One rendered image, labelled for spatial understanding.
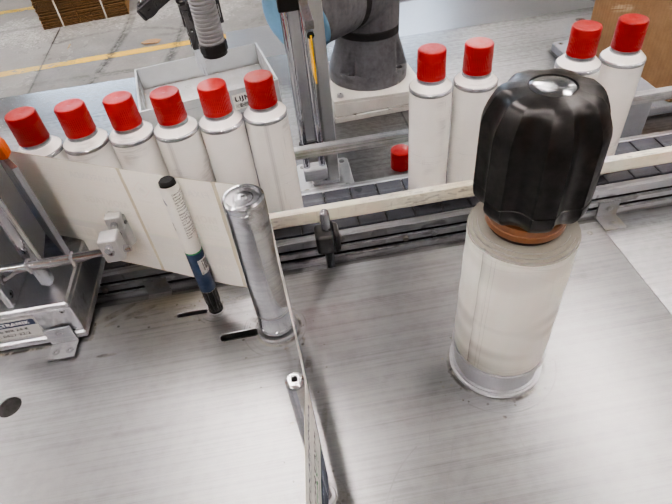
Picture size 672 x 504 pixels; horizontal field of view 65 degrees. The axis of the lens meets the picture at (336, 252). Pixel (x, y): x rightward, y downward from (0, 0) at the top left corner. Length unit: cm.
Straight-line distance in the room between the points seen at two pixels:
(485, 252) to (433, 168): 31
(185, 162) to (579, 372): 48
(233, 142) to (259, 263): 19
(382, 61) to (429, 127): 37
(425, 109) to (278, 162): 19
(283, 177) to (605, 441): 44
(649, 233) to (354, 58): 57
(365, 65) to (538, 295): 67
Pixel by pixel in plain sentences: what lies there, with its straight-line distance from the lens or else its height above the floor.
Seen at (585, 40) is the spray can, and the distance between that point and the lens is 70.
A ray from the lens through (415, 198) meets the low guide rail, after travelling 69.
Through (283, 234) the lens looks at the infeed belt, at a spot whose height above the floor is 88.
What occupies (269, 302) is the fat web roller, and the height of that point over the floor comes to 95.
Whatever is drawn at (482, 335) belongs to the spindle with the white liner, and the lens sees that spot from 47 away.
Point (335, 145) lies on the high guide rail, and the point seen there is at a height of 96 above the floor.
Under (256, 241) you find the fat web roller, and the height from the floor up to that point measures 103.
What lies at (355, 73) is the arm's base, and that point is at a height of 90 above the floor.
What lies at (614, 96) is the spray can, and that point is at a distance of 75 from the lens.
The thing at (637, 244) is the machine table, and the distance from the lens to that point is 80.
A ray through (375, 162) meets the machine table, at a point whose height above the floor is 83.
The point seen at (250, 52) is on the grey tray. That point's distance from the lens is 127.
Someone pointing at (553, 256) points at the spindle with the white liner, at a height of 106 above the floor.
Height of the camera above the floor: 134
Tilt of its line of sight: 44 degrees down
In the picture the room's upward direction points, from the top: 7 degrees counter-clockwise
